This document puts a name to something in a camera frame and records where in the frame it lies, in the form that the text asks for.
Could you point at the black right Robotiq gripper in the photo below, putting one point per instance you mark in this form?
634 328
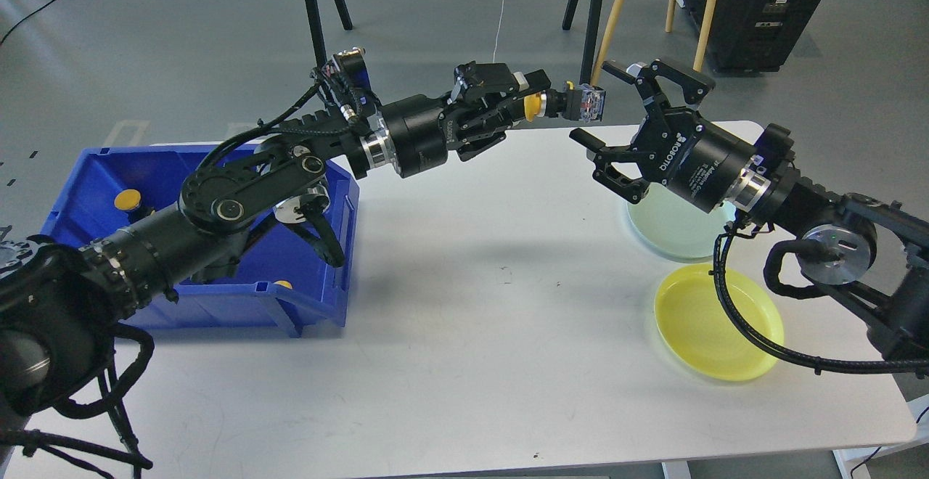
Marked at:
690 156

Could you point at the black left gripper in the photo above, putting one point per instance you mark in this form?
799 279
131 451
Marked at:
486 100

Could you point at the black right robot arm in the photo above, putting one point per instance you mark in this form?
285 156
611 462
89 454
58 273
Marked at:
869 256

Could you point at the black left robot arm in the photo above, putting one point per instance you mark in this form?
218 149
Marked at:
65 342

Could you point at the light green plate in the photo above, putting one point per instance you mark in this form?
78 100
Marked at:
676 229

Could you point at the yellow plate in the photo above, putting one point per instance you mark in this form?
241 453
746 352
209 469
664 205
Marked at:
692 323

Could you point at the black cabinet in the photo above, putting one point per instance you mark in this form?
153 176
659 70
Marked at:
748 36

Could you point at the black tripod right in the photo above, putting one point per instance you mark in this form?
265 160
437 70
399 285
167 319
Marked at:
591 33

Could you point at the black tripod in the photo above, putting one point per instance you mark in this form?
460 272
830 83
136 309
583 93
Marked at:
315 25
591 33

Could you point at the black tripod left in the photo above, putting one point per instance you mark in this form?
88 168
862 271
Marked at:
315 25

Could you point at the blue plastic bin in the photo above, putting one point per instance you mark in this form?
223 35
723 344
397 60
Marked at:
84 211

